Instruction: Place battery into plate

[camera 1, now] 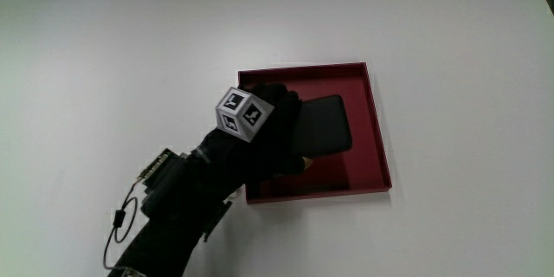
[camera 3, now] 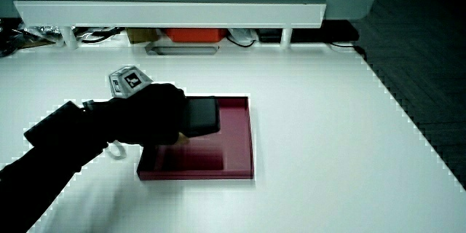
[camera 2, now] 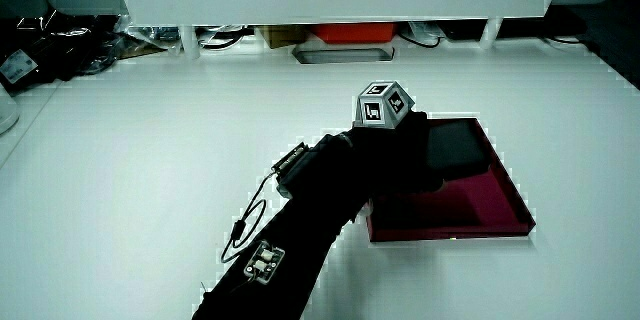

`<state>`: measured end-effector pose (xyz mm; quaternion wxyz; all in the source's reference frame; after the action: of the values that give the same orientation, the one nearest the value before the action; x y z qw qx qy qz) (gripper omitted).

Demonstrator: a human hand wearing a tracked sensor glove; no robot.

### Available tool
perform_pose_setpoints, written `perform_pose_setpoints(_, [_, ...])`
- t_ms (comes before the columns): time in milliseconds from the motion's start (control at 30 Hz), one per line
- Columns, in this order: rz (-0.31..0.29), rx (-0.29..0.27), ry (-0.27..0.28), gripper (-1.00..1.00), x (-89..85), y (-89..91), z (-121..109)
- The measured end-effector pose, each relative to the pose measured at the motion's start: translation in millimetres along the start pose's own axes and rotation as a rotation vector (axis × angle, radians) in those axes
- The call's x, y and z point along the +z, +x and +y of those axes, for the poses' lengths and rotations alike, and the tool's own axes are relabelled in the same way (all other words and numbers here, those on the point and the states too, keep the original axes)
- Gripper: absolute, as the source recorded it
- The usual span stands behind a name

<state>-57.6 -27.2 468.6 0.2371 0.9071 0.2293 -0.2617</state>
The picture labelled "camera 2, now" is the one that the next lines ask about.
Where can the black wrist sensor box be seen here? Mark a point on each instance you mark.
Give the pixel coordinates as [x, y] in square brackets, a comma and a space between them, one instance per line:
[292, 167]

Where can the black rectangular battery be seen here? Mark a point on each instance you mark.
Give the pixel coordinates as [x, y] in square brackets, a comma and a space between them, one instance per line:
[457, 147]

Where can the brown cardboard box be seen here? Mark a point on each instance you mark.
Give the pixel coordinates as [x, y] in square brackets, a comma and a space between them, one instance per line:
[281, 36]

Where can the small sensor board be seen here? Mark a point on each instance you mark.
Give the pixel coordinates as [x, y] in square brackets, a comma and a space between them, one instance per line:
[264, 261]

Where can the black plastic bags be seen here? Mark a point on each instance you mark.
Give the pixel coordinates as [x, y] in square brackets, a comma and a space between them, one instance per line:
[55, 50]

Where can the red square plate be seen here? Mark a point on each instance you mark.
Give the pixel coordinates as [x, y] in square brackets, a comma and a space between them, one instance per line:
[475, 207]

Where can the orange-red box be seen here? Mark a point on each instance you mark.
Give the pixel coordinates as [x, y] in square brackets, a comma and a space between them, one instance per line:
[352, 32]

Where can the person's right hand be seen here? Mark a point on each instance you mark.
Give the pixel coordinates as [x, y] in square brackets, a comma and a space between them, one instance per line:
[387, 160]

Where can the white shelf riser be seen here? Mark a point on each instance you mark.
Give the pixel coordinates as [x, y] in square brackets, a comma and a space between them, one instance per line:
[335, 5]

